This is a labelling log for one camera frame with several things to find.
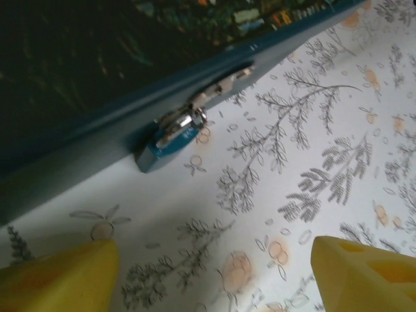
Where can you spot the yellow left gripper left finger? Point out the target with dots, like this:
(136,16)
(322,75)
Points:
(58,279)

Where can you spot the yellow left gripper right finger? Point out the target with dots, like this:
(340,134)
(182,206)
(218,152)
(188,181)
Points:
(367,282)

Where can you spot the blue padlock with silver shackle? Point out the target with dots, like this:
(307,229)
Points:
(165,151)

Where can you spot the blue box with painted lid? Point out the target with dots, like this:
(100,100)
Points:
(81,81)

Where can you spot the silver metal hasp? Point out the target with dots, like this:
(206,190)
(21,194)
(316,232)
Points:
(224,84)

